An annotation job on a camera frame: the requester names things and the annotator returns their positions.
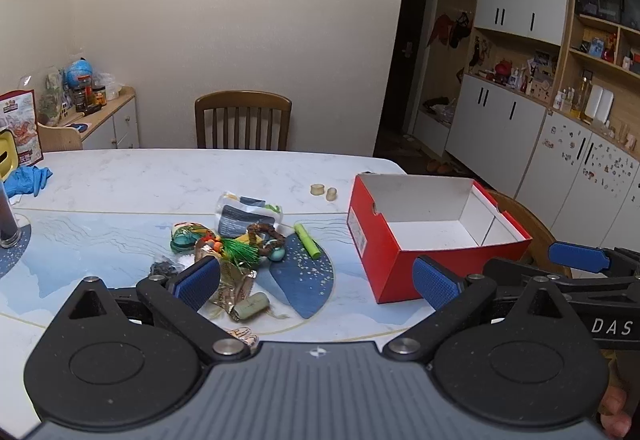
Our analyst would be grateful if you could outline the green tassel charm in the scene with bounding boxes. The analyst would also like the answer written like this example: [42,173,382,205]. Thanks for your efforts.
[220,237,261,268]

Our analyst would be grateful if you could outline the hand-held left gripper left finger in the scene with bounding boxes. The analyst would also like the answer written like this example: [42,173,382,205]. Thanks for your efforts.
[65,256,251,363]

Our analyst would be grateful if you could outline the green tube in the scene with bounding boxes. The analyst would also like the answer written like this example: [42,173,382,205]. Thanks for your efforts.
[293,222,322,259]

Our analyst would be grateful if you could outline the red cardboard box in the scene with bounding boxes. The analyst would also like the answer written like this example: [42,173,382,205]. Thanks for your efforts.
[347,173,533,305]

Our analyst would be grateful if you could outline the white wooden sideboard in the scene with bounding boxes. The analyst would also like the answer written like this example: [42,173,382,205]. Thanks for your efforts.
[37,86,141,151]

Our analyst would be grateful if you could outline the person's right hand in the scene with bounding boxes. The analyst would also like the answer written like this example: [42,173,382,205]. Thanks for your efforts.
[597,382,632,439]

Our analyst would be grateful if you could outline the blue globe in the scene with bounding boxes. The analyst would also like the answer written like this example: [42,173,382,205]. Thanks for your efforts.
[66,59,93,88]

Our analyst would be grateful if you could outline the slatted wooden chair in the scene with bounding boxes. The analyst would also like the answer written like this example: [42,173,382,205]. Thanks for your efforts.
[194,90,293,151]

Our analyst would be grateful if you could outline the light blue printed table mat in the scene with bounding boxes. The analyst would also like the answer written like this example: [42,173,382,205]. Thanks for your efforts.
[0,207,436,421]

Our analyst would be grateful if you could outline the white cabinets with stickers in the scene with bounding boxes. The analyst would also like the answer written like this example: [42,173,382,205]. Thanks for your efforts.
[515,110,640,256]

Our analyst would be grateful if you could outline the gold foil packet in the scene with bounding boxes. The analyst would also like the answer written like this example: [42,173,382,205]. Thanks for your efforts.
[209,263,258,316]

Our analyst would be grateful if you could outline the white lower cabinets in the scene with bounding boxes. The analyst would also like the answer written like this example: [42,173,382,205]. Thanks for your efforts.
[445,73,546,201]

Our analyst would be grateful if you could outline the red snack bag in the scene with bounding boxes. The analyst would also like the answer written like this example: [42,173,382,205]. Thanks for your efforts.
[0,89,45,166]

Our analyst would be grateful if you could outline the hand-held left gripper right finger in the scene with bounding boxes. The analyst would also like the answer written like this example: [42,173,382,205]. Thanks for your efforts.
[382,255,571,363]

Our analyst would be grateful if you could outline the blue glove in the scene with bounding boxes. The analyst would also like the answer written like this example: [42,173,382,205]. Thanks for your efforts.
[2,166,53,198]

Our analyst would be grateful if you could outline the white and navy packet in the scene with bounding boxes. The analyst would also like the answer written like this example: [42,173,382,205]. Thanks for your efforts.
[215,191,283,238]

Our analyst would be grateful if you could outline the yellow holder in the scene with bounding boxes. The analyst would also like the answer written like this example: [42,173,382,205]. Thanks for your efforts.
[0,130,17,180]

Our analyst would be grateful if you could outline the black hanging bag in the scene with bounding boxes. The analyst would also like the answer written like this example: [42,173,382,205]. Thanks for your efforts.
[450,11,473,48]

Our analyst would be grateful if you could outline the red hanging bag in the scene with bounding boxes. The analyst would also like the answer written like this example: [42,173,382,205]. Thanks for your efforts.
[427,13,453,46]

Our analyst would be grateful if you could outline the round-backed wooden chair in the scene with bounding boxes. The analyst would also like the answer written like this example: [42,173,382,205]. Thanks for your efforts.
[487,190,573,278]

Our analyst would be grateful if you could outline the grey green cylinder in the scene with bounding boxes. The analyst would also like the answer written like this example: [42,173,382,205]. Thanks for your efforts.
[230,293,271,322]

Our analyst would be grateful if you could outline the white low cabinet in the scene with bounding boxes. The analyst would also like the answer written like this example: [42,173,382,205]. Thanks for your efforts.
[407,98,456,156]

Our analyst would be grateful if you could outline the bag of black beads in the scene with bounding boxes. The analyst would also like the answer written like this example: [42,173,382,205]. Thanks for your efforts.
[148,260,182,278]

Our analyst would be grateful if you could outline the wooden open shelf unit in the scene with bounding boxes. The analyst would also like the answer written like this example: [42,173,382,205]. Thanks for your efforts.
[552,0,640,141]

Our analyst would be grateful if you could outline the dark cylinder in glass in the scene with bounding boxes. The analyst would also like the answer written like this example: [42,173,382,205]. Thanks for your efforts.
[0,177,23,248]

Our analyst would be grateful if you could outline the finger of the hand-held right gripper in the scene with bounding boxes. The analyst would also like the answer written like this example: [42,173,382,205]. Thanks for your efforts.
[482,257,606,295]
[548,241,640,278]

